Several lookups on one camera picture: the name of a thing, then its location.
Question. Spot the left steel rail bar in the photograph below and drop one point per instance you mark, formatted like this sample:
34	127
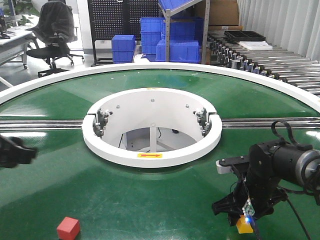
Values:
39	125

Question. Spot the yellow arrow direction sticker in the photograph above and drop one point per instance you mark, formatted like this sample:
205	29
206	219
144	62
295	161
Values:
149	155

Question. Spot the black compartment tray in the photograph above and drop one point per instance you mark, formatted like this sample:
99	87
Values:
244	36

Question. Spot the black office chair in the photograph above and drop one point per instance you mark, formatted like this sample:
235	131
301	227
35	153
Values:
55	28

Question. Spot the white foam sheet stack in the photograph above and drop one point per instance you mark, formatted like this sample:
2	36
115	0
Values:
256	45

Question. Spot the white inner ring hub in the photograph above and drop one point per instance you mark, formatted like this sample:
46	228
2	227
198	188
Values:
152	127

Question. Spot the red cube block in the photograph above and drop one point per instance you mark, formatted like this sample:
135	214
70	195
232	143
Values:
68	229

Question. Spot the large blue crate front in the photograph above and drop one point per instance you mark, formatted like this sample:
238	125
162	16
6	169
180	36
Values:
181	51

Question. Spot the white outer conveyor rim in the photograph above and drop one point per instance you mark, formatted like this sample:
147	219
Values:
305	97

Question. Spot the small blue crate stack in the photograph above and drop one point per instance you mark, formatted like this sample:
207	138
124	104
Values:
123	48

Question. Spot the steel roller conveyor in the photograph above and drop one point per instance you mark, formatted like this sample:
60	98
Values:
279	63

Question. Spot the white office desk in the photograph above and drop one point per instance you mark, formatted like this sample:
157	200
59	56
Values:
14	48

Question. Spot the brown cardboard box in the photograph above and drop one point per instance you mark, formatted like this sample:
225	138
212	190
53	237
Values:
224	16

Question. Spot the steel rail bar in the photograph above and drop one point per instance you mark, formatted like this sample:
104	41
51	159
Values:
39	125
266	122

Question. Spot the yellow studded toy brick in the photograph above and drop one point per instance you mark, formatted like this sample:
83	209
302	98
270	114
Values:
243	225

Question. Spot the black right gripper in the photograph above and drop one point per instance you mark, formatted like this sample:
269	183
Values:
257	182

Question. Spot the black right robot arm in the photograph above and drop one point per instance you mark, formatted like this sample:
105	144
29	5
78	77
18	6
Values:
293	162

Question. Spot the black perforated pegboard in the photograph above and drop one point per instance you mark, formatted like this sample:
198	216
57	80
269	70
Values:
117	17

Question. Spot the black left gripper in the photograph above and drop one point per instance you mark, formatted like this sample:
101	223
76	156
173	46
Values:
13	152

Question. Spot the tall blue crate stack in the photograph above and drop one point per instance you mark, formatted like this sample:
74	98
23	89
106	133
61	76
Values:
150	33

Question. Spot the right steel rail bar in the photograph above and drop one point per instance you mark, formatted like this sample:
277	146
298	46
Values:
266	122

